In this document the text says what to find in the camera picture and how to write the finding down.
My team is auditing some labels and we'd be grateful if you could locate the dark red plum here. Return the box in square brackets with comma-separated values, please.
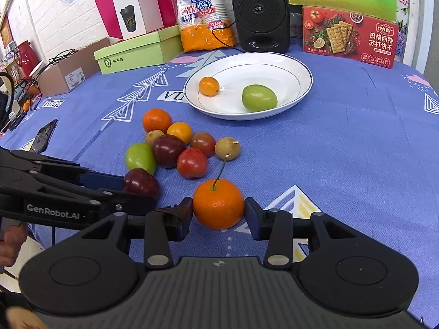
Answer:
[123, 168, 161, 201]
[153, 134, 186, 169]

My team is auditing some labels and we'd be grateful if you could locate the small brown longan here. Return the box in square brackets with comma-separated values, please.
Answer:
[145, 129, 166, 146]

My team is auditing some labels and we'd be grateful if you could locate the black speaker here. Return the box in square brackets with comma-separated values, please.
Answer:
[229, 0, 291, 54]

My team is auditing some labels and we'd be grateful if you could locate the brown longan with stem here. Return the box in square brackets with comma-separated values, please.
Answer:
[215, 137, 241, 161]

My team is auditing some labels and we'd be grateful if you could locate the orange kumquat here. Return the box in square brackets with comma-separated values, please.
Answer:
[199, 77, 220, 97]

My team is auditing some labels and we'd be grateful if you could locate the red and green tomato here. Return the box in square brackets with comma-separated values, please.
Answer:
[190, 132, 217, 158]

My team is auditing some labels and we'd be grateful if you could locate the red cracker box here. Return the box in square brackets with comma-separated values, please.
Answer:
[302, 6, 400, 70]

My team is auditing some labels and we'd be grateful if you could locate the black speaker cable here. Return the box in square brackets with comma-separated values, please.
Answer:
[212, 24, 241, 47]

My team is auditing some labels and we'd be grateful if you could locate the light green lidded box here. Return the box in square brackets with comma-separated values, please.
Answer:
[93, 25, 184, 75]

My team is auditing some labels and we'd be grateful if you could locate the pink paper bag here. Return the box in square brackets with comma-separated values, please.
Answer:
[85, 0, 177, 40]

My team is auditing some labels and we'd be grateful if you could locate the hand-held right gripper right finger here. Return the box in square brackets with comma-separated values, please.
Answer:
[244, 197, 357, 270]

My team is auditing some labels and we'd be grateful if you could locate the person's left hand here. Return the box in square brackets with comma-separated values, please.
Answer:
[0, 225, 28, 267]

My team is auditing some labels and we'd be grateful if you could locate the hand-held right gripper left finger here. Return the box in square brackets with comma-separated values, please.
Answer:
[80, 196, 194, 271]

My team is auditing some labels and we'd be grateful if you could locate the white cup box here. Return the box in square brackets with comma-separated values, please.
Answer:
[112, 0, 164, 41]

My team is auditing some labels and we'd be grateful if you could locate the red kettle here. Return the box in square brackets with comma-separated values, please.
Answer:
[15, 40, 36, 76]

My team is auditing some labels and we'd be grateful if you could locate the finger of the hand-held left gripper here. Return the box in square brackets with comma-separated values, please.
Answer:
[38, 178, 159, 215]
[10, 150, 125, 191]

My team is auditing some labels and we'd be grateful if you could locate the green jujube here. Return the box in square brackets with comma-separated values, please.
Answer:
[242, 84, 278, 112]
[125, 143, 157, 176]

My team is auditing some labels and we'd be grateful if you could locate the white plate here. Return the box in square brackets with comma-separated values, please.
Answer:
[183, 54, 313, 120]

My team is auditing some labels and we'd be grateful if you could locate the brown cardboard box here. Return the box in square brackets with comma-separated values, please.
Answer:
[36, 38, 111, 92]

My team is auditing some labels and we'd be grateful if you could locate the pack of paper cups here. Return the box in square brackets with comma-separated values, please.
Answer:
[167, 0, 237, 53]

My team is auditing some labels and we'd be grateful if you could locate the orange with long stem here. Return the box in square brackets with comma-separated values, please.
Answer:
[192, 158, 246, 231]

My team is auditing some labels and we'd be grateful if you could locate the blue printed tablecloth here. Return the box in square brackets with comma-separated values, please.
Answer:
[0, 46, 439, 328]

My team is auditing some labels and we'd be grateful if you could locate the black smartphone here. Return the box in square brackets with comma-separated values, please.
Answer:
[28, 119, 59, 154]

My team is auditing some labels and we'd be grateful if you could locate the floral wall poster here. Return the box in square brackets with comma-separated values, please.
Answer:
[394, 0, 412, 59]

